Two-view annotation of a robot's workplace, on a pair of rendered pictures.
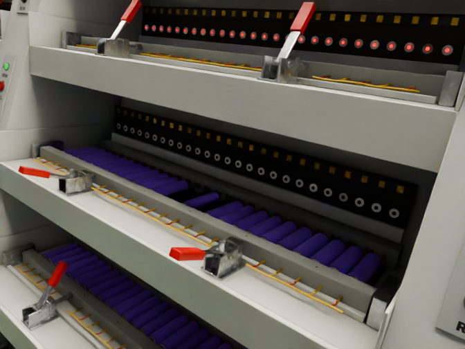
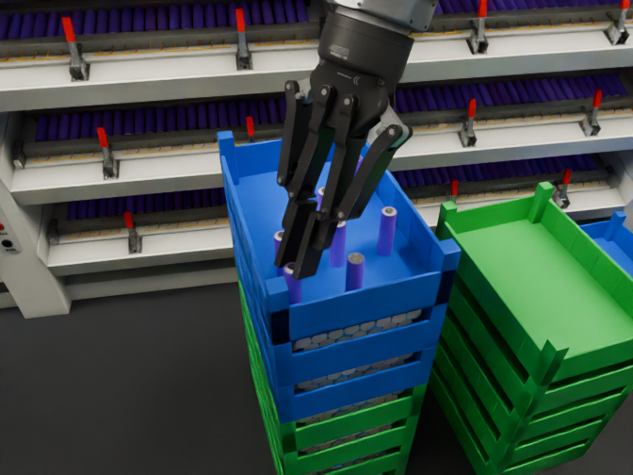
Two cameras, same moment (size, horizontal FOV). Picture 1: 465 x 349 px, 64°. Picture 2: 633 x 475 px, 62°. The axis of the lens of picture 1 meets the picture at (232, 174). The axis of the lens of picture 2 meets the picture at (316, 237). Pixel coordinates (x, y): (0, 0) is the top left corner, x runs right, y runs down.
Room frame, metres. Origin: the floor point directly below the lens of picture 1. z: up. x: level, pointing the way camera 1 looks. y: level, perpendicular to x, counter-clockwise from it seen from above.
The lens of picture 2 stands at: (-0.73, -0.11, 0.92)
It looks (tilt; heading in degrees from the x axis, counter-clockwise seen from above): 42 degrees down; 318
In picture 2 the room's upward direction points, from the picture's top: straight up
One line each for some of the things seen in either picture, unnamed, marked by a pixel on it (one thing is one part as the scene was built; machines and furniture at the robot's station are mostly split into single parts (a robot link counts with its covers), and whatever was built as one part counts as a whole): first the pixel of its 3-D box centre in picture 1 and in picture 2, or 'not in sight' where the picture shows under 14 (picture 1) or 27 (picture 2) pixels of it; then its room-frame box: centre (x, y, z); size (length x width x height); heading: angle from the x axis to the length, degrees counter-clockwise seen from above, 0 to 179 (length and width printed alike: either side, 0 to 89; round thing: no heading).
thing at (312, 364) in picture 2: not in sight; (321, 256); (-0.37, -0.45, 0.44); 0.30 x 0.20 x 0.08; 155
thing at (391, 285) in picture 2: not in sight; (321, 209); (-0.37, -0.45, 0.52); 0.30 x 0.20 x 0.08; 155
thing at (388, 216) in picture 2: not in sight; (386, 231); (-0.45, -0.48, 0.52); 0.02 x 0.02 x 0.06
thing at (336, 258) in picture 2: not in sight; (337, 242); (-0.42, -0.43, 0.52); 0.02 x 0.02 x 0.06
